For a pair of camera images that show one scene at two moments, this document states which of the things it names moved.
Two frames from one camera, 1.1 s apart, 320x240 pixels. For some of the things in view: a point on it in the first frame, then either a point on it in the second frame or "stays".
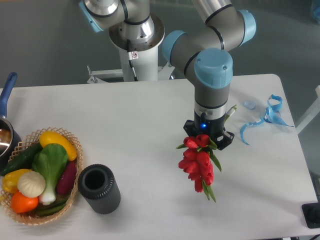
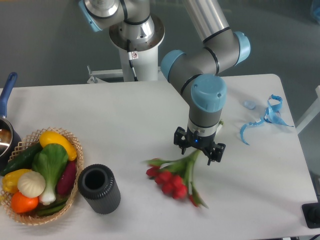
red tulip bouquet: (198, 162) to (174, 176)
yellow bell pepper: (10, 181) stays
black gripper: (214, 128) to (182, 138)
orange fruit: (21, 203) stays
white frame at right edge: (313, 111) stays
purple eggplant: (67, 178) stays
